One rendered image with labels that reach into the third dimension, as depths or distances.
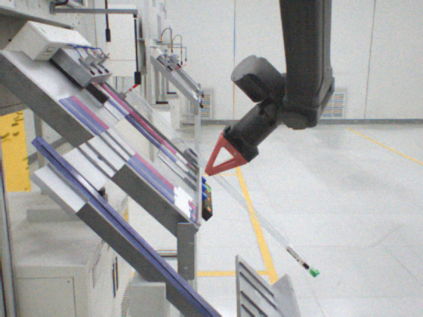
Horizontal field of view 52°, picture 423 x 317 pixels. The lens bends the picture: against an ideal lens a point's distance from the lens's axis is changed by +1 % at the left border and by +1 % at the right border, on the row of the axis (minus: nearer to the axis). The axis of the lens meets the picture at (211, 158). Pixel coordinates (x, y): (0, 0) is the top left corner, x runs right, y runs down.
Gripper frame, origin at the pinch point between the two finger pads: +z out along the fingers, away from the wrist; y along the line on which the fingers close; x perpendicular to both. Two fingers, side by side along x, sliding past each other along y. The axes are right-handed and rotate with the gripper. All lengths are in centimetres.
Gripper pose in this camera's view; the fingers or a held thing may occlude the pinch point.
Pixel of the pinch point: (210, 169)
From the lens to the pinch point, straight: 79.6
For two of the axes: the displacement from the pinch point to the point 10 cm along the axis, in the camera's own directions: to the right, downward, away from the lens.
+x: 7.0, 7.0, 1.2
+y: -0.6, 2.2, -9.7
